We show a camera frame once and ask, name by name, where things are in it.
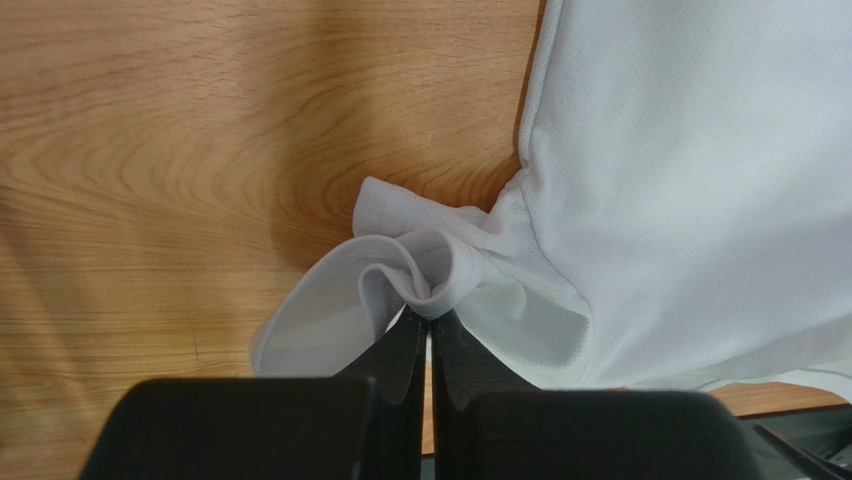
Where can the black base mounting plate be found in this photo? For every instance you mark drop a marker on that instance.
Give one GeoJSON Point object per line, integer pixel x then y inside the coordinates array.
{"type": "Point", "coordinates": [823, 432]}

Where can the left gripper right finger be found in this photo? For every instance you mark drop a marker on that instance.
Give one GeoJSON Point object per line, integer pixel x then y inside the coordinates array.
{"type": "Point", "coordinates": [469, 388]}

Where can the white t shirt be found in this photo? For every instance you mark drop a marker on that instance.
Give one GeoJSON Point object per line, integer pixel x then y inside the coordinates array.
{"type": "Point", "coordinates": [681, 218]}

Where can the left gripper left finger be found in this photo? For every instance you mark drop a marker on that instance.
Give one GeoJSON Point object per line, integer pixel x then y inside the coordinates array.
{"type": "Point", "coordinates": [394, 368]}

